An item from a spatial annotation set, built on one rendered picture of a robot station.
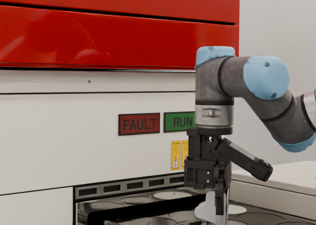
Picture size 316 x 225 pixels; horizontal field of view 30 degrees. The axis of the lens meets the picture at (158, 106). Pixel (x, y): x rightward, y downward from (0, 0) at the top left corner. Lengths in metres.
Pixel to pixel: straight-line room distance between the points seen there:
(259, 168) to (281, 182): 0.30
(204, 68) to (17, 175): 0.42
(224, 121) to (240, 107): 2.62
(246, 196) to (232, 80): 0.51
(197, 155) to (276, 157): 2.91
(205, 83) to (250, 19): 2.71
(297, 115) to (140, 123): 0.40
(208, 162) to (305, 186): 0.33
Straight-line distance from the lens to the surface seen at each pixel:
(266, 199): 1.46
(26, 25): 1.15
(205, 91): 1.11
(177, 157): 1.43
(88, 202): 1.28
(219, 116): 1.11
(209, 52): 1.11
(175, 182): 1.44
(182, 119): 1.43
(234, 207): 1.43
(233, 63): 1.07
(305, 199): 1.38
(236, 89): 1.06
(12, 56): 1.13
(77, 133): 1.26
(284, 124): 1.10
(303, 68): 4.20
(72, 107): 1.25
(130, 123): 1.33
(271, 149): 3.98
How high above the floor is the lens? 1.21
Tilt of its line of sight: 3 degrees down
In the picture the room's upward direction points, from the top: 1 degrees clockwise
